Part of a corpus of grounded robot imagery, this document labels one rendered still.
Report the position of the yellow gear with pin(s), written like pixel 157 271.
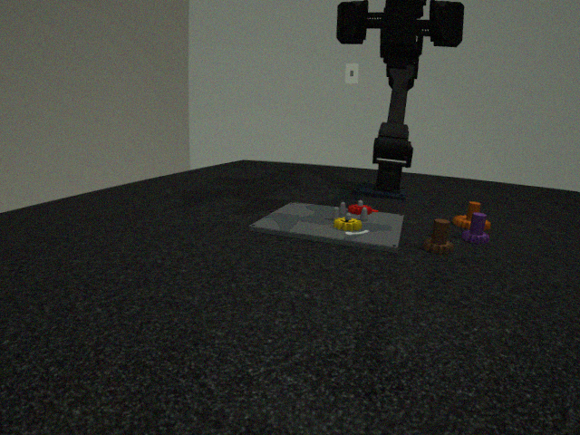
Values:
pixel 345 224

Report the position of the red gear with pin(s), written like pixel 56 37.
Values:
pixel 358 210

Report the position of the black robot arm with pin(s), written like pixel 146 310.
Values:
pixel 392 142

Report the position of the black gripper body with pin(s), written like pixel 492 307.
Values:
pixel 400 27

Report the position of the purple gear with hub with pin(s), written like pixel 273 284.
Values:
pixel 476 233

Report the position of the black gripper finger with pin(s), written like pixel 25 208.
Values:
pixel 357 19
pixel 440 20

